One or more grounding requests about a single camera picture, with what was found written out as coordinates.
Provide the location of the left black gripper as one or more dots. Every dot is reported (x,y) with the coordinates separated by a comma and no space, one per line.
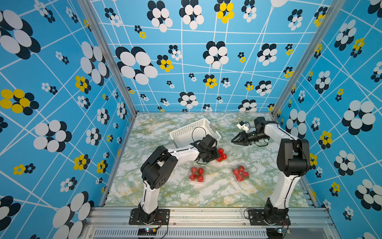
(216,155)

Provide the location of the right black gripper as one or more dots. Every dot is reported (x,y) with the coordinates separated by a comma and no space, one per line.
(241,142)

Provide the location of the white perforated plastic basket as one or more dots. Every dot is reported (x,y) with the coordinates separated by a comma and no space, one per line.
(194,131)

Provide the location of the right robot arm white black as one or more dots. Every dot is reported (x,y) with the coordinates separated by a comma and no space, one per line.
(292,161)

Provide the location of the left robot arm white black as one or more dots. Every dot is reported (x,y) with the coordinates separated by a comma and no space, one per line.
(157,169)

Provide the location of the circuit board right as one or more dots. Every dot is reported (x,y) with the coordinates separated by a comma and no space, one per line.
(277,233)

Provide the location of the green circuit board left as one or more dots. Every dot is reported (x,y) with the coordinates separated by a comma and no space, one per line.
(147,232)

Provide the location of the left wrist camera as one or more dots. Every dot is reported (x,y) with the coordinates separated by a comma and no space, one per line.
(209,141)

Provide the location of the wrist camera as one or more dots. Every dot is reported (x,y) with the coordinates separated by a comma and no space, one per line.
(244,125)
(209,141)

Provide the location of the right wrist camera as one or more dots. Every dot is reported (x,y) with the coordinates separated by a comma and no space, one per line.
(244,125)

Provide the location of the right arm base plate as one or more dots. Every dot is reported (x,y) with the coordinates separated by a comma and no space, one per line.
(259,217)

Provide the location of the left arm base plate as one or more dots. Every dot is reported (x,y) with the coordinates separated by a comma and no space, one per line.
(158,217)

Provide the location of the aluminium front frame rail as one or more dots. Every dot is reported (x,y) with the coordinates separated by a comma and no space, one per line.
(208,223)

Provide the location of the right aluminium corner post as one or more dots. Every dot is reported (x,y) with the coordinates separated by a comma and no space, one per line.
(322,30)

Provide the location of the aluminium corner post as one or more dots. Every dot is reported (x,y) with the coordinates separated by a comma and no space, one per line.
(322,30)
(90,15)

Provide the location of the left aluminium corner post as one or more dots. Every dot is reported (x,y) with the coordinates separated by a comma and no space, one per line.
(90,15)

